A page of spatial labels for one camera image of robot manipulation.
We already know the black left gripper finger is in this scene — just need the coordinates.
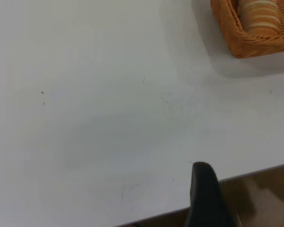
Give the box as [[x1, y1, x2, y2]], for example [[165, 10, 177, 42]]
[[184, 161, 242, 227]]

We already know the orange woven wicker basket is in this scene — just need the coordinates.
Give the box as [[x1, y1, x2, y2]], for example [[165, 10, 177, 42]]
[[210, 0, 284, 59]]

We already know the striped orange bread loaf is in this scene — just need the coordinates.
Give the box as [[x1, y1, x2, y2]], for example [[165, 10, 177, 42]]
[[236, 0, 281, 34]]

